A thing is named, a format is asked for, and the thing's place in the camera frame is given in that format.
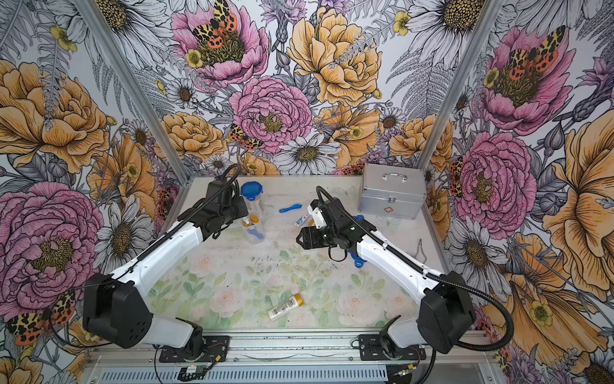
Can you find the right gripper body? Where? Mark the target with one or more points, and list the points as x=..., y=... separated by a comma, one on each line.
x=322, y=238

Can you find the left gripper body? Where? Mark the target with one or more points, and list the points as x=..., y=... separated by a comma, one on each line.
x=234, y=210

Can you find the left aluminium frame post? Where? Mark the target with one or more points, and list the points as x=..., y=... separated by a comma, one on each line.
x=121, y=66

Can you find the clear plastic cup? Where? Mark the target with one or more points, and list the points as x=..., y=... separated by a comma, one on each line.
x=255, y=206
x=258, y=227

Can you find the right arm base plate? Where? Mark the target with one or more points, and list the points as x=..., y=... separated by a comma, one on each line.
x=383, y=348

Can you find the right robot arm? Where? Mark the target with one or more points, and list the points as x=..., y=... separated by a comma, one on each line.
x=445, y=309

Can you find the silver metal case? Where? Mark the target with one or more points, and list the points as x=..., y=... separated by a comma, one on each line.
x=392, y=191

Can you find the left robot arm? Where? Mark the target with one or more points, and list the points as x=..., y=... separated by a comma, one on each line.
x=114, y=306

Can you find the blue toothbrush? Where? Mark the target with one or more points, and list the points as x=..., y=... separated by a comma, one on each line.
x=255, y=234
x=296, y=206

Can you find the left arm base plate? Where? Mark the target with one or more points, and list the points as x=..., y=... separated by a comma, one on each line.
x=211, y=349

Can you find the right aluminium frame post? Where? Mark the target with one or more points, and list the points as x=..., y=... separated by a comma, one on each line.
x=476, y=43

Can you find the small toothpaste far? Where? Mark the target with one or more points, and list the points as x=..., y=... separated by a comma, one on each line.
x=305, y=219

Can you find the aluminium frame post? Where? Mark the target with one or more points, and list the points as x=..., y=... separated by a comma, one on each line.
x=476, y=43
x=121, y=66

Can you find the aluminium front rail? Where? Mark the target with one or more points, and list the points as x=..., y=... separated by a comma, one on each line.
x=292, y=356

